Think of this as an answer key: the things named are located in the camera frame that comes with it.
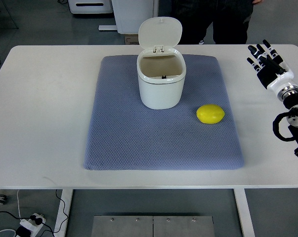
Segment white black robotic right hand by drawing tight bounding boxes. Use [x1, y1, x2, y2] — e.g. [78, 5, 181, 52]
[247, 39, 294, 90]

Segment white appliance with dark slot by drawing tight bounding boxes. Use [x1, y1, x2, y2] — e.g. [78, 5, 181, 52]
[68, 0, 113, 14]

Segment white table leg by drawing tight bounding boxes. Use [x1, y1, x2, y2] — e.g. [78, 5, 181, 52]
[234, 188, 255, 237]
[53, 189, 73, 237]

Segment person in dark trousers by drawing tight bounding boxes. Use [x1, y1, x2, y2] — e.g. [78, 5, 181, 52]
[171, 0, 263, 44]

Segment white power strip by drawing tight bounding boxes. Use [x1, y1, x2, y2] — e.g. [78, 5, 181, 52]
[20, 213, 46, 237]

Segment white cable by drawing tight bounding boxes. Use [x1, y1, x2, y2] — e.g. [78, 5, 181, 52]
[0, 189, 23, 237]

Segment right white table leg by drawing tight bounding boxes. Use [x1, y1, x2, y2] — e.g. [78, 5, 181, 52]
[234, 188, 255, 237]

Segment white cabinet on foot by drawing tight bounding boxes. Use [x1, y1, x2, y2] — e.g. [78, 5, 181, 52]
[98, 0, 159, 35]

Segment yellow lemon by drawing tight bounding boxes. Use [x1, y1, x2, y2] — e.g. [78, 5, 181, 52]
[196, 104, 225, 124]

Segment left white table leg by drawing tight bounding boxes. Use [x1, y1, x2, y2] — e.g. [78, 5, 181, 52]
[53, 189, 73, 237]

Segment blue quilted mat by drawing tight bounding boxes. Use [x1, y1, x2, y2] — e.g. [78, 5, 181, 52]
[84, 54, 244, 170]

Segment cardboard box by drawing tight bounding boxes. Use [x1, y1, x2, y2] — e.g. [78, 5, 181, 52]
[124, 34, 139, 45]

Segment black power cable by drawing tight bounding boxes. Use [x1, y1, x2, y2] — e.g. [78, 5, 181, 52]
[0, 189, 70, 237]

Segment white trash bin with lid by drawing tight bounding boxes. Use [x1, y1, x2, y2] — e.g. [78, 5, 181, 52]
[136, 17, 186, 110]

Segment metal floor plate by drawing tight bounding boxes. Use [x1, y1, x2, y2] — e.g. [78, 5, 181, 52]
[91, 215, 215, 237]

